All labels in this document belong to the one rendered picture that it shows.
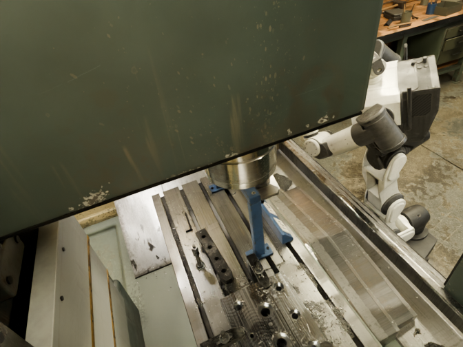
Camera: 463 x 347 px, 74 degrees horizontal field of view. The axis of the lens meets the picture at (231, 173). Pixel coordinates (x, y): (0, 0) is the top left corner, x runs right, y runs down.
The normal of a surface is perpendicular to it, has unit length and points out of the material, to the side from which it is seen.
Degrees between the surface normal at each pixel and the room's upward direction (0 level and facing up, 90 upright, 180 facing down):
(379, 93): 18
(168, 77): 90
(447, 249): 0
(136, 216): 25
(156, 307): 0
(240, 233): 0
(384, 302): 8
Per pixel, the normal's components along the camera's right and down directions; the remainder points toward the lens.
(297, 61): 0.38, 0.56
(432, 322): -0.39, -0.62
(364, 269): -0.07, -0.67
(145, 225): 0.01, -0.47
